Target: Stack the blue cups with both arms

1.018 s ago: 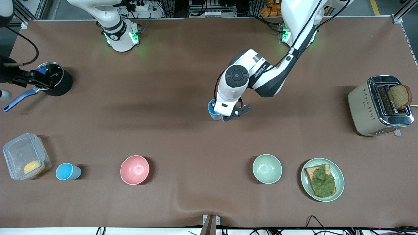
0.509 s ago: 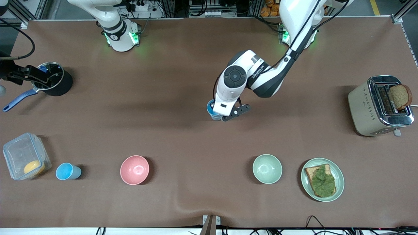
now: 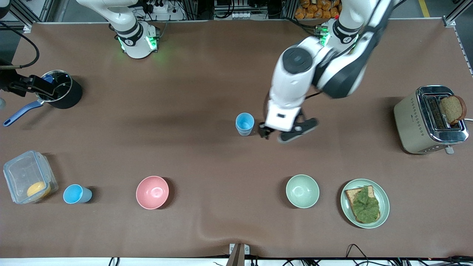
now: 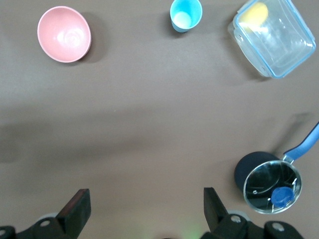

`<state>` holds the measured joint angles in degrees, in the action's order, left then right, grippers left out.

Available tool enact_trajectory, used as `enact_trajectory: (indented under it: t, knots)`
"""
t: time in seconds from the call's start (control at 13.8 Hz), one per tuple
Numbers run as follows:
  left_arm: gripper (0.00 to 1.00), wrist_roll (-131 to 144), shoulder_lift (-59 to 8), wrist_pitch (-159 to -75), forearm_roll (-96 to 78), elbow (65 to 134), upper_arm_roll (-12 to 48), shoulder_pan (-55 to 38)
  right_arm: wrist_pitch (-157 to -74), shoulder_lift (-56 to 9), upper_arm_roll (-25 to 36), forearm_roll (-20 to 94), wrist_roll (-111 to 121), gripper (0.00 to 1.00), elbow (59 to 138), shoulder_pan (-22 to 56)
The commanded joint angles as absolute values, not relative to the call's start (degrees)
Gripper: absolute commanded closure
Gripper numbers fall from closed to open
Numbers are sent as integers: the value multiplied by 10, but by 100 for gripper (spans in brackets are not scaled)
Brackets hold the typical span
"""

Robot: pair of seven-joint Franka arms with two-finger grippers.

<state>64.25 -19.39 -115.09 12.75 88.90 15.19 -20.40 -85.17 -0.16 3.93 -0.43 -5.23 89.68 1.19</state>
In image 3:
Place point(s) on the white power strip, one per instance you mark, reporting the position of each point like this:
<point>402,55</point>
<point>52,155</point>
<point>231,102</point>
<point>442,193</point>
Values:
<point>159,6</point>

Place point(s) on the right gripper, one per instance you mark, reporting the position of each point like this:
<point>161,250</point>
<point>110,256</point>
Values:
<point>8,82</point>

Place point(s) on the brown bread slice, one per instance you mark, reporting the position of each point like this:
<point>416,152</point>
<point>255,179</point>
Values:
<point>452,109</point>

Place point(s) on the pink bowl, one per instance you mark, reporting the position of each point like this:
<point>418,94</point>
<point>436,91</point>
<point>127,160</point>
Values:
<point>152,192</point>

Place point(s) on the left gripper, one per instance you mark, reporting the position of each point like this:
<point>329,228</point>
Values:
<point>264,132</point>

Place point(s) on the beige chrome toaster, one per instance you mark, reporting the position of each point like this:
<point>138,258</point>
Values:
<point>414,122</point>

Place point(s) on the basket of bread rolls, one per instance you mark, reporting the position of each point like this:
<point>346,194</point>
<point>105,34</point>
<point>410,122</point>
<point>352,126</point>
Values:
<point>314,9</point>

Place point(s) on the orange round food piece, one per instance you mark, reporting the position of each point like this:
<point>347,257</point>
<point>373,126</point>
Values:
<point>38,189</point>

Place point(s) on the clear plastic food container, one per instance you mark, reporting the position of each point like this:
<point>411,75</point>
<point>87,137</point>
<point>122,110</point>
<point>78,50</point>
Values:
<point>22,173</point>

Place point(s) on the brown table cover mat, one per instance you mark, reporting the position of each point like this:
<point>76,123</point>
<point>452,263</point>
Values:
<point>184,111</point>

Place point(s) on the grey metal table clamp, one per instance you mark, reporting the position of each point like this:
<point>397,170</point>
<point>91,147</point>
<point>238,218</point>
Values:
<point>238,253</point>

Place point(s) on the green lettuce leaf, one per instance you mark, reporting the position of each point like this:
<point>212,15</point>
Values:
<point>366,207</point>

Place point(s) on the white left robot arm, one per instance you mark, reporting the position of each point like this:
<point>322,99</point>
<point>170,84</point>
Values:
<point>295,81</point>

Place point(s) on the pale green plate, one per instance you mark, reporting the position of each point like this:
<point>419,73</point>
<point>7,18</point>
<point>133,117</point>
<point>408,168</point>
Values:
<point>384,203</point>

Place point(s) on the pale green bowl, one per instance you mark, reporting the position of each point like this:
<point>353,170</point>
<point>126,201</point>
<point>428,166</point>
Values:
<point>302,191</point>

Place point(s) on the toast slice under lettuce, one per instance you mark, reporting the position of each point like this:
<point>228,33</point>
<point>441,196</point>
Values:
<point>349,194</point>

